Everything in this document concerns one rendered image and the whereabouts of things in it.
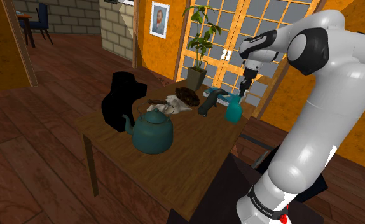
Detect wooden lattice glass door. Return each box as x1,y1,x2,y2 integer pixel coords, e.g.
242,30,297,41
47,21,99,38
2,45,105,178
174,0,321,119

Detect dark long dog figure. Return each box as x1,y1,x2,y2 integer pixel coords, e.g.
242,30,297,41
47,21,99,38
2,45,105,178
197,88,230,118

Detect teal kettle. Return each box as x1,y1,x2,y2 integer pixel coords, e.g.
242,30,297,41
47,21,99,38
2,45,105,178
121,99,174,155

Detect dark blue chair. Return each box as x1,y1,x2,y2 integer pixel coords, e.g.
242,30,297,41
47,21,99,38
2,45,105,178
30,3,55,46

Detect small dark wooden table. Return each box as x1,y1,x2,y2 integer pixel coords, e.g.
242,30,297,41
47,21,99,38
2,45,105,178
15,10,36,49

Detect framed portrait picture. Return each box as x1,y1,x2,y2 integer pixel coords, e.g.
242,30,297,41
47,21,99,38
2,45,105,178
149,1,170,40

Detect black dog figure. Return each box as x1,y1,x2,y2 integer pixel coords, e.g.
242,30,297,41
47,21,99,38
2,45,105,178
100,71,148,133

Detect potted green plant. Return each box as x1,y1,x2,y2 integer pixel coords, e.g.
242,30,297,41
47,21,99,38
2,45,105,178
182,4,223,92

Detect brown round shaggy thing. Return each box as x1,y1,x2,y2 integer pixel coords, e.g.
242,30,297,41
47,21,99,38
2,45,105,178
174,87,200,107

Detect teal bottle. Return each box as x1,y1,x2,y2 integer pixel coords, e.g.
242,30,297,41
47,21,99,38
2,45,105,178
224,95,244,125

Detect dark robot stand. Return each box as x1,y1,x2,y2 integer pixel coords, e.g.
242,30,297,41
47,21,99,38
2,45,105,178
166,151,329,224

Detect teal book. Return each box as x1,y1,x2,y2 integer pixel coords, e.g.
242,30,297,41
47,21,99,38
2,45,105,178
202,87,243,107

